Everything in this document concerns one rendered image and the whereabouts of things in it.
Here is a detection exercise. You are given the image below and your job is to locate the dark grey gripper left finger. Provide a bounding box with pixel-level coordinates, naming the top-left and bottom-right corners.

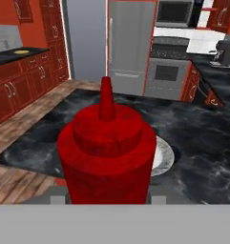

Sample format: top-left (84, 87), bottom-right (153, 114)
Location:
top-left (23, 185), bottom-right (72, 205)

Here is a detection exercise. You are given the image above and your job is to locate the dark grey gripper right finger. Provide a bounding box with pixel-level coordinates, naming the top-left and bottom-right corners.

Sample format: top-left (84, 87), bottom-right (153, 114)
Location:
top-left (147, 184), bottom-right (210, 205)

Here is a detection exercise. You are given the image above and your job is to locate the red condiment squeeze bottle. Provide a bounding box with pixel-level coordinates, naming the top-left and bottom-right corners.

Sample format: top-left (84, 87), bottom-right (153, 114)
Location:
top-left (56, 75), bottom-right (157, 205)

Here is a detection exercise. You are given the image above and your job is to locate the white round plate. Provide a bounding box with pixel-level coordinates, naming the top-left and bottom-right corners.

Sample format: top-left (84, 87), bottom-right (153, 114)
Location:
top-left (150, 135), bottom-right (176, 177)

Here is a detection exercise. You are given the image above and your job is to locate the grey steel fridge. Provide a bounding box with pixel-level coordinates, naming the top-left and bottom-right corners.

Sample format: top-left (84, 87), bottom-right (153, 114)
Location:
top-left (107, 0), bottom-right (157, 97)

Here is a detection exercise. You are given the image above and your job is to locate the red base cupboard run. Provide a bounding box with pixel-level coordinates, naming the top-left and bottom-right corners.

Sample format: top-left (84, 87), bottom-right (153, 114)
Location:
top-left (0, 51), bottom-right (71, 130)
top-left (179, 61), bottom-right (226, 108)

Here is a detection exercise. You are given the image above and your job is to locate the grey steel oven with hob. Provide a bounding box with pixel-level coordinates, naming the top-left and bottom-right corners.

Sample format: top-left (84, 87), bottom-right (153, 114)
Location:
top-left (144, 35), bottom-right (192, 102)

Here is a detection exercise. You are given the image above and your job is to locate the grey coffee machine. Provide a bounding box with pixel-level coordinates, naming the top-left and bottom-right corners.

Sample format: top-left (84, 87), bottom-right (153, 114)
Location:
top-left (209, 39), bottom-right (230, 70)

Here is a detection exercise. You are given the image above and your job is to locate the red tall cupboard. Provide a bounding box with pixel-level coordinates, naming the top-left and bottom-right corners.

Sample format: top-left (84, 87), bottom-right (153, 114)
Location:
top-left (38, 0), bottom-right (71, 86)

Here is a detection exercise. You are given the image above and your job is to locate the red wall cupboard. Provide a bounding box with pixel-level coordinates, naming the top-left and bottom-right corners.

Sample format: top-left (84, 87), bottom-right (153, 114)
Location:
top-left (206, 0), bottom-right (230, 34)
top-left (12, 0), bottom-right (34, 24)

